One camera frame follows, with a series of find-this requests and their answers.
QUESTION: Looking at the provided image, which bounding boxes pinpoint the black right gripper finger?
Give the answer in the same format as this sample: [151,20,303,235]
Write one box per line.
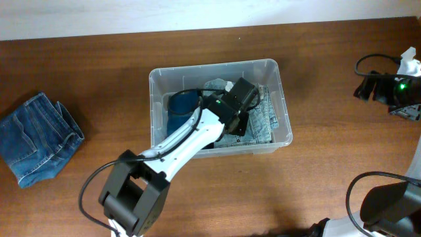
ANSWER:
[372,74,391,103]
[353,76,377,101]

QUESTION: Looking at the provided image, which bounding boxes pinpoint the light blue jeans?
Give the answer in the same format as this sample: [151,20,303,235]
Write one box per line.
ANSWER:
[214,83,279,148]

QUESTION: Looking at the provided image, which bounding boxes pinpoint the teal blue garment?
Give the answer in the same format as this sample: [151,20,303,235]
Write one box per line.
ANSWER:
[166,90,202,136]

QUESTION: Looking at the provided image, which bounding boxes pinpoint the dark blue jeans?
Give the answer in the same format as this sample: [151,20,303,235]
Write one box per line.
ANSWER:
[1,92,85,188]

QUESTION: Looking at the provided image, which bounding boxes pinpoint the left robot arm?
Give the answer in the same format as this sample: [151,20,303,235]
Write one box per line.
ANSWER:
[99,78,260,236]

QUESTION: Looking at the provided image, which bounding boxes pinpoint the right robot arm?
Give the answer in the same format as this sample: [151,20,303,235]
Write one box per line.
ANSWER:
[305,71,420,236]

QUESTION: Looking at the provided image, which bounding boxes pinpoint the clear plastic storage container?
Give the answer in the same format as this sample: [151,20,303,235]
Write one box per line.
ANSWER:
[149,59,293,158]

